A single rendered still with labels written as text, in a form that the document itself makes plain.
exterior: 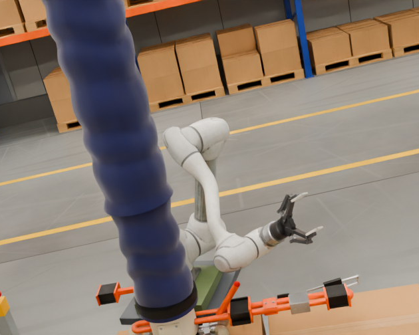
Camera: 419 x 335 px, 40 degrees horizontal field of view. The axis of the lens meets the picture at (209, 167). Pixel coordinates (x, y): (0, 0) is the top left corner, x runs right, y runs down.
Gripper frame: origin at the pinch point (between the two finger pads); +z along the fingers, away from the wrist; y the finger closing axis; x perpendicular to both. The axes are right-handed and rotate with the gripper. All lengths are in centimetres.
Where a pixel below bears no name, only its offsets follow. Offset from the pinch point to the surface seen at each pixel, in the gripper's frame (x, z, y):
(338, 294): 1.6, -2.3, 30.7
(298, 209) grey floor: -207, -214, -50
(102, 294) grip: 53, -74, -4
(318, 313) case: -6.1, -23.9, 34.3
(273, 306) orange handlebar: 18.3, -17.9, 26.3
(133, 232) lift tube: 63, -16, -11
